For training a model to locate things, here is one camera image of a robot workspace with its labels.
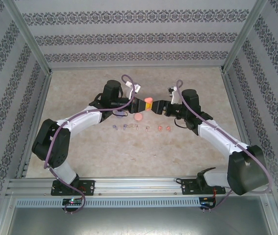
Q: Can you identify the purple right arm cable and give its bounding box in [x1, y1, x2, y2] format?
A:
[175, 79, 273, 212]

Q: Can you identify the grey metal sheet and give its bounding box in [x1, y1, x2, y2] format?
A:
[5, 207, 278, 235]

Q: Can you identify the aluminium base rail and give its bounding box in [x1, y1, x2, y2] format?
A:
[5, 176, 271, 198]

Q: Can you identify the grey slotted cable duct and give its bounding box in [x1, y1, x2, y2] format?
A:
[15, 197, 201, 208]

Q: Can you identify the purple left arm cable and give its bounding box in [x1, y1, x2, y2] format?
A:
[43, 74, 141, 212]

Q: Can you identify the thin black right gripper cable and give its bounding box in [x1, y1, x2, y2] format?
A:
[174, 117, 187, 129]

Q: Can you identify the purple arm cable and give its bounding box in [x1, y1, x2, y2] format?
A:
[43, 74, 141, 212]
[175, 79, 273, 212]

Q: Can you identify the aluminium side rail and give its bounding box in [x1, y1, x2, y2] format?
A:
[221, 70, 262, 177]
[15, 70, 54, 179]

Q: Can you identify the aluminium frame post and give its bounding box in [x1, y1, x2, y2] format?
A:
[220, 0, 271, 74]
[1, 0, 54, 75]

